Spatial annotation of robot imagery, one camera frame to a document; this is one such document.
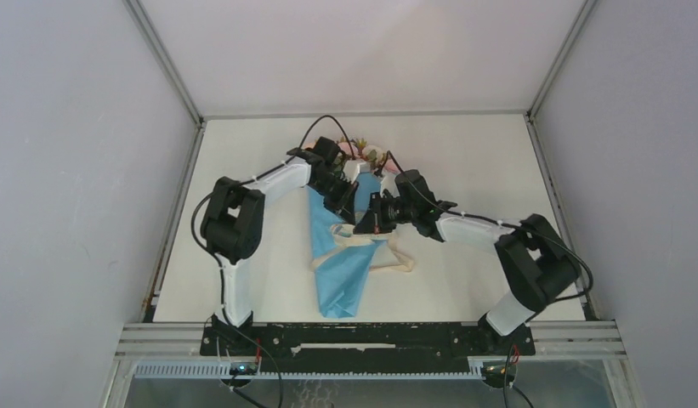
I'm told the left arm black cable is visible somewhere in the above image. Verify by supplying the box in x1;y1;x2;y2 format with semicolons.
190;115;358;408

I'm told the left base circuit board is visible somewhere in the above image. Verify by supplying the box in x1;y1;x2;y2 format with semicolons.
229;363;258;377

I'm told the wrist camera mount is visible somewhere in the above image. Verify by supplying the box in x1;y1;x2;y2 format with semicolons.
379;173;398;196
343;160;380;193

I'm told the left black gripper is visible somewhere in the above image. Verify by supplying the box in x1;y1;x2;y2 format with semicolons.
308;173;359;225

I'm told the right base circuit board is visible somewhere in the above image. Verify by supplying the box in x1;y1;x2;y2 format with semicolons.
481;364;517;377

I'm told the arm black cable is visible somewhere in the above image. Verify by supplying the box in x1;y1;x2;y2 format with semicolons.
190;115;358;408
377;150;594;408

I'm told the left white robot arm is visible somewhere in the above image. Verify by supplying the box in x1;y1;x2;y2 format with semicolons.
191;137;366;354

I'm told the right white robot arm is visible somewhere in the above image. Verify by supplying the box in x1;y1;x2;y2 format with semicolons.
354;170;582;354

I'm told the white slotted cable duct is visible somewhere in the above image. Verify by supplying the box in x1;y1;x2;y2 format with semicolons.
133;361;485;380

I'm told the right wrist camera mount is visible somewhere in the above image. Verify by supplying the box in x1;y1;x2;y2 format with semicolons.
379;173;398;196

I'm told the blue wrapping paper sheet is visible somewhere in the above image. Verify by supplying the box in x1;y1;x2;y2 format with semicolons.
308;189;383;319

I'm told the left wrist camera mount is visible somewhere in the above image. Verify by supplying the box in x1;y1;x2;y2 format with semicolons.
343;160;380;193

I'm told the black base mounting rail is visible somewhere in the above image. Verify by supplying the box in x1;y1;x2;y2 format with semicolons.
199;319;536;372

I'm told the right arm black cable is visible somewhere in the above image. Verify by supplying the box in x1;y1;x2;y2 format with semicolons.
377;150;594;408

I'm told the fake pink flower bouquet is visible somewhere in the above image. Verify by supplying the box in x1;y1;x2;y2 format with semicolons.
338;139;398;174

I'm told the cream braided rope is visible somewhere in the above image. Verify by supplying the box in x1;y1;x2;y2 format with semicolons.
309;223;416;275

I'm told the base circuit board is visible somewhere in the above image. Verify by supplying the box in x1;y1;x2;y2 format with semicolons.
229;363;258;377
481;364;517;377

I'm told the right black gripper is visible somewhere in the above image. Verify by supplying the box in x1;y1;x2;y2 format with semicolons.
355;190;417;233

